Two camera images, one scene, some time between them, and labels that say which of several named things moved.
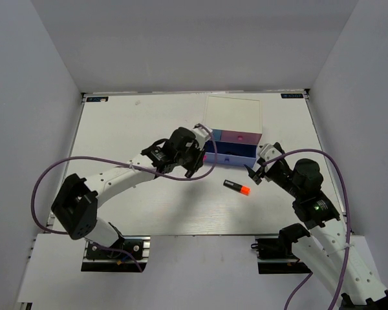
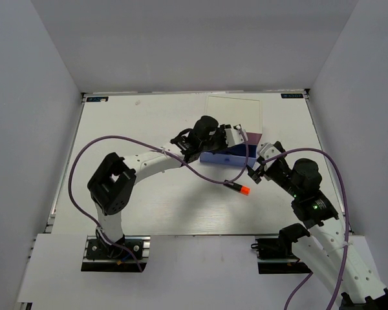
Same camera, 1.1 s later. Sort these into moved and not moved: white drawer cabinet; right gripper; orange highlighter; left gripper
Moved: left gripper
Not moved: orange highlighter; right gripper; white drawer cabinet
